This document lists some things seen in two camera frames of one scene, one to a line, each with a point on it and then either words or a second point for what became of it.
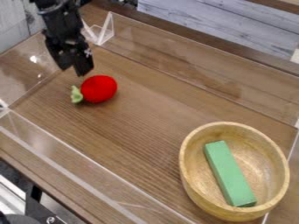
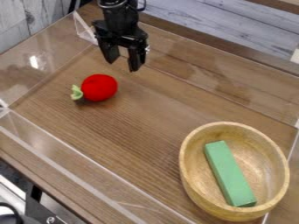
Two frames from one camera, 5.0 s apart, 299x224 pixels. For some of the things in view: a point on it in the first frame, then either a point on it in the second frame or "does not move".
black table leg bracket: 35,208 does not move
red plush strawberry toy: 97,89 does not move
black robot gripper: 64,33 -> 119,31
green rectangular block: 232,181 does not move
